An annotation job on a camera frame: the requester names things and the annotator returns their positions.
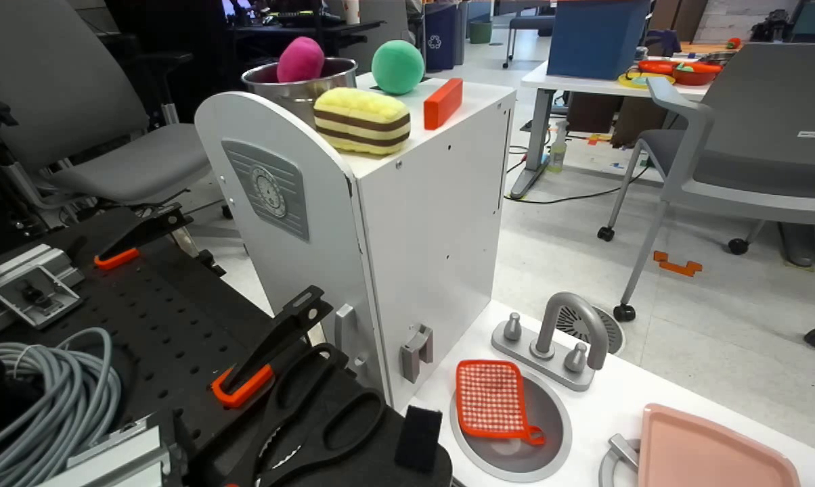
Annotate green plush ball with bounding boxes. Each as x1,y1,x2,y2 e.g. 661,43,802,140
367,37,427,96

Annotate white office table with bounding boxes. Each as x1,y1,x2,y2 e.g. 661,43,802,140
504,60,712,202

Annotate gray cabinet door latch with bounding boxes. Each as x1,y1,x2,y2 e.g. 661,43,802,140
397,322,435,380

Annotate orange mesh pad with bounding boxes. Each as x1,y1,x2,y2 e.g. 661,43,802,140
452,356,548,449

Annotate gray padded office chair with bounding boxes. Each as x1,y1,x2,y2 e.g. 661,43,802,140
0,0,215,210

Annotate black scissors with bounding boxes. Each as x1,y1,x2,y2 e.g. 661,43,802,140
249,340,390,487

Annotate black floor cable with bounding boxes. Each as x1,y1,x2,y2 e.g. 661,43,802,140
512,150,655,207

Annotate blue storage bin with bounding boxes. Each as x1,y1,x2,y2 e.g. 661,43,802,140
547,0,655,81

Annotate clear spray bottle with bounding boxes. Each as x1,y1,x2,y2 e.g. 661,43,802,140
543,117,574,176

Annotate gray coiled cable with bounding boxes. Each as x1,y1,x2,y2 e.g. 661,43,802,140
0,324,123,487

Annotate gray plastic rolling chair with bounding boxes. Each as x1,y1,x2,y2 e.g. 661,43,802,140
596,37,815,351

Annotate white toy kitchen cabinet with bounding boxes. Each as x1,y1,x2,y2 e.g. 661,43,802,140
191,69,517,414

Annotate pink plastic tray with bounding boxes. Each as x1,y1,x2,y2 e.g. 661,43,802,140
636,399,803,487

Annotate orange rectangular block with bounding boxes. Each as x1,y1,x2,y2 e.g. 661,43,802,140
421,75,466,131

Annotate black clamp orange handle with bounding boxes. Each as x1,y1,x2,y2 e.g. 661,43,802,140
207,284,336,411
92,202,194,272

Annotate pink plush toy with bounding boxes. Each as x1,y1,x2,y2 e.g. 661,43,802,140
274,35,326,83

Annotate blue recycling bin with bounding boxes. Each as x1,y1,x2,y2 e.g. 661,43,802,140
420,0,469,75

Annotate silver bracket plate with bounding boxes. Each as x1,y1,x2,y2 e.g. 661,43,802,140
0,263,84,330

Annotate gray toy faucet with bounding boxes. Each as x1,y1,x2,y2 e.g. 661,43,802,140
490,290,615,391

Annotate orange toy tray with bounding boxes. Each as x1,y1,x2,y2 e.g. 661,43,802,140
636,54,724,88

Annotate aluminum extrusion rail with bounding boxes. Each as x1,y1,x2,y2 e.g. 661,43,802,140
37,416,171,487
0,240,70,345

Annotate silver metal pot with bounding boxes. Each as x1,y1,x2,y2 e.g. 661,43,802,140
237,54,359,125

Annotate black perforated breadboard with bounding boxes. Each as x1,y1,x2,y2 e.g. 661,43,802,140
20,236,276,455

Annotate white toy kitchen counter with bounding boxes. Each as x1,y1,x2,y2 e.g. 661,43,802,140
404,295,815,487

